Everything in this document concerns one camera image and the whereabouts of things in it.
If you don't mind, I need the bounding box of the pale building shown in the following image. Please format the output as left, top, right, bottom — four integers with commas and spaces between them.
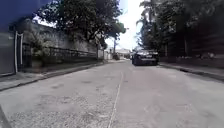
115, 48, 132, 60

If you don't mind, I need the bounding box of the dark car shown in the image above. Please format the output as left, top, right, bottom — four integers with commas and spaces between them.
131, 49, 160, 67

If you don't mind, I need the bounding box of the grey concrete road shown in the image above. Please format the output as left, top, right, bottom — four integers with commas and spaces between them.
0, 59, 224, 128

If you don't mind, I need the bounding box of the large leafy tree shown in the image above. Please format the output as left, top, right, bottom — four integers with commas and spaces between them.
34, 0, 128, 48

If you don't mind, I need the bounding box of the row of trees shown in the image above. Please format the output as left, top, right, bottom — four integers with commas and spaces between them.
135, 0, 224, 58

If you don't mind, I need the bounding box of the green bush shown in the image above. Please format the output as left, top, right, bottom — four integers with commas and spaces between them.
27, 32, 57, 68

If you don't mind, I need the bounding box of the grey pavement with kerb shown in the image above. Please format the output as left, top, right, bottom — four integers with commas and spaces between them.
158, 61, 224, 82
0, 59, 114, 93

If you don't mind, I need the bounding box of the grey metal gate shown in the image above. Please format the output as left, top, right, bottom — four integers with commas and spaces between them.
0, 30, 24, 77

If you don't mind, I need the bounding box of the grey stone wall with railing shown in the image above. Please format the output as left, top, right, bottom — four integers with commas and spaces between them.
13, 19, 105, 72

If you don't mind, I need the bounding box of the dark wall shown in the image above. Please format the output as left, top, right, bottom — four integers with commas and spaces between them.
159, 19, 224, 70

